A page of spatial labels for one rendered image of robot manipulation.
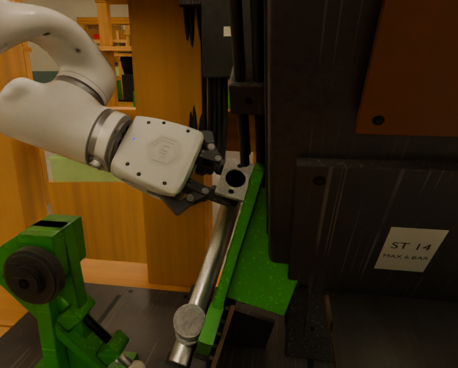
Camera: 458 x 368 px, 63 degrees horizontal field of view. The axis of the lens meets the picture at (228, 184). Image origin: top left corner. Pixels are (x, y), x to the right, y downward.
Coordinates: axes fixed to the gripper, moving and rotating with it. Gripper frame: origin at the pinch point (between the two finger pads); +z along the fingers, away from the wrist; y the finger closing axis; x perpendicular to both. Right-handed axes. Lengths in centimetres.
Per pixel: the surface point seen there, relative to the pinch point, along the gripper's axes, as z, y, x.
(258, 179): 2.6, -4.7, -13.7
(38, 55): -602, 530, 797
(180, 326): 0.4, -19.1, -0.2
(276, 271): 8.2, -10.8, -6.4
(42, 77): -580, 491, 832
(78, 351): -11.6, -26.1, 12.2
